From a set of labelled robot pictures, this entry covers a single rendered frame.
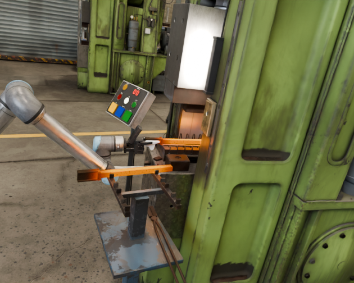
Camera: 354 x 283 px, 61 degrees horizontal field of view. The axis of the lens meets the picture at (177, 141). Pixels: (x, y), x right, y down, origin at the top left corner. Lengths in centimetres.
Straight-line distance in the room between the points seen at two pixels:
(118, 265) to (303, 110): 106
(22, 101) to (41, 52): 819
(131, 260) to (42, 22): 863
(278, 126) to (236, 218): 54
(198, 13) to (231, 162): 72
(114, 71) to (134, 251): 551
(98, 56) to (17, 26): 342
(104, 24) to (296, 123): 545
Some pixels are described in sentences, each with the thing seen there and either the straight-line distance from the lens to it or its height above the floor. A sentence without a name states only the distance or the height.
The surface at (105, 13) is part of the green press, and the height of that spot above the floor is 159.
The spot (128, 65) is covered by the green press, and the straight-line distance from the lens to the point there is 658.
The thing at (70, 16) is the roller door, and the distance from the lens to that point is 958.
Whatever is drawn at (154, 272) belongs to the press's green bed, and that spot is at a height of 19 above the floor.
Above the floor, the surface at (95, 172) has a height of 104.
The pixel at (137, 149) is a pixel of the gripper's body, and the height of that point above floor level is 97.
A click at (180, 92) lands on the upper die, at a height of 133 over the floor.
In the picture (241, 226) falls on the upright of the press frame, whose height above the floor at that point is 70.
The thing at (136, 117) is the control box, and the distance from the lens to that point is 212.
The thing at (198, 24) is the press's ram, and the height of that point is 168.
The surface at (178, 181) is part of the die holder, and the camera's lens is 168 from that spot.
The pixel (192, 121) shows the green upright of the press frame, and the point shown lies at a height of 109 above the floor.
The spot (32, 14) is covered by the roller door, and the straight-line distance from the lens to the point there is 949.
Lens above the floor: 168
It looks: 22 degrees down
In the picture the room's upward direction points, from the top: 9 degrees clockwise
